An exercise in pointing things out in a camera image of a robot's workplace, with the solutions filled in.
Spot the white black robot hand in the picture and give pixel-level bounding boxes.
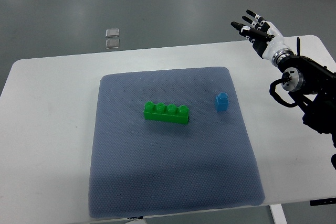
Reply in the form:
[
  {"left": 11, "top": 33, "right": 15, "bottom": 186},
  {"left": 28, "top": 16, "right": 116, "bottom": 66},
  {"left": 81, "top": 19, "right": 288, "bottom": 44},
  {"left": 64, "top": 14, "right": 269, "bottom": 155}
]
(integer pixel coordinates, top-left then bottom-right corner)
[{"left": 230, "top": 10, "right": 293, "bottom": 65}]

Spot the blue toy block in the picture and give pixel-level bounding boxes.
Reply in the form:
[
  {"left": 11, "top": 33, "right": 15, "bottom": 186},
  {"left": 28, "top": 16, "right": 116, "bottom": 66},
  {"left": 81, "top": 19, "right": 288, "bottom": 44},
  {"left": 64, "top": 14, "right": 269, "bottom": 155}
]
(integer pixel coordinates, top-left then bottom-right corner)
[{"left": 215, "top": 92, "right": 229, "bottom": 112}]

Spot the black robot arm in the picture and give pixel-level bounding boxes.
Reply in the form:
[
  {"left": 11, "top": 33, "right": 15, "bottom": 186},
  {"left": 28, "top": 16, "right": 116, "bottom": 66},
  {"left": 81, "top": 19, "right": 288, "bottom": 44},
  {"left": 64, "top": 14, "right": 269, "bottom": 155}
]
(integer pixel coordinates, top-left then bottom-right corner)
[{"left": 269, "top": 38, "right": 335, "bottom": 144}]

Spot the green four-stud toy block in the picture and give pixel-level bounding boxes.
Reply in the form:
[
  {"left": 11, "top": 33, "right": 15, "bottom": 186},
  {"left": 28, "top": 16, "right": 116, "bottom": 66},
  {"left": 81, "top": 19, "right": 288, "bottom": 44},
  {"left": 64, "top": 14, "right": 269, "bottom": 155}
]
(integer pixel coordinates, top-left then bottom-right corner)
[{"left": 143, "top": 101, "right": 190, "bottom": 124}]

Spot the upper metal floor plate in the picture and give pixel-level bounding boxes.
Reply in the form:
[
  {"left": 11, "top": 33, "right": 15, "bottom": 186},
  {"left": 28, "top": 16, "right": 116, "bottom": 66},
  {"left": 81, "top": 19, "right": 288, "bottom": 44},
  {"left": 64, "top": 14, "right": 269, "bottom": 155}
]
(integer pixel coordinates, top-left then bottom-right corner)
[{"left": 106, "top": 28, "right": 119, "bottom": 38}]

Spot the black table control panel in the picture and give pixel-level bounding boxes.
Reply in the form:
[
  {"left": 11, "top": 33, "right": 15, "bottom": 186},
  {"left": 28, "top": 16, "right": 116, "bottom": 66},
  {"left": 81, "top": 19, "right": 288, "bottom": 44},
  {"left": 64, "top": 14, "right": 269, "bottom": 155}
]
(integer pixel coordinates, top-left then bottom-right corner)
[{"left": 310, "top": 198, "right": 336, "bottom": 206}]

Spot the white table leg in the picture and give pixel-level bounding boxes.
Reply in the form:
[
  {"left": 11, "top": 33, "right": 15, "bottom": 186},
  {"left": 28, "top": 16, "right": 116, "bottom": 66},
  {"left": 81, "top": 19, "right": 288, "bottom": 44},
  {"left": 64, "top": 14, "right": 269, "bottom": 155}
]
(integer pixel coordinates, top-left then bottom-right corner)
[{"left": 269, "top": 204, "right": 287, "bottom": 224}]

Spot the grey-blue textured mat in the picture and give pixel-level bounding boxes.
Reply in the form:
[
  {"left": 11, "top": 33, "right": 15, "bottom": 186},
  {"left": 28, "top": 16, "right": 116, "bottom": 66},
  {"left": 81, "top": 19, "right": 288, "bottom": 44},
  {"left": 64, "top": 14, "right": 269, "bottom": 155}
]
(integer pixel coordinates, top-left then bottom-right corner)
[{"left": 89, "top": 67, "right": 265, "bottom": 218}]

